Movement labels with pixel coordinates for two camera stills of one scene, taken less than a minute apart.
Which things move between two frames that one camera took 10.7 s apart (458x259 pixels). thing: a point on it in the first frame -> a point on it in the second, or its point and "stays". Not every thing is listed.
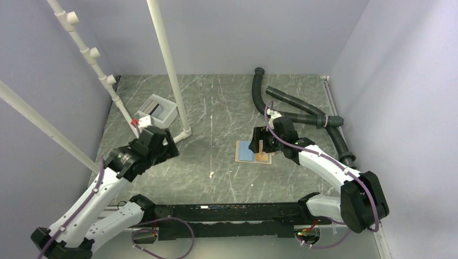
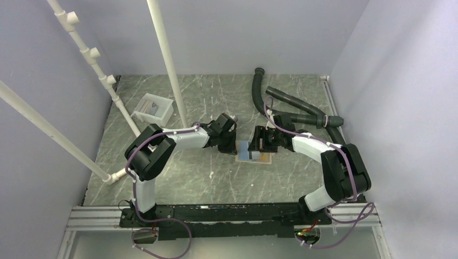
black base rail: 234,220 stays
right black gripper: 261,133 stays
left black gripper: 168,150 -> 231,149
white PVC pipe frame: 68,18 stays
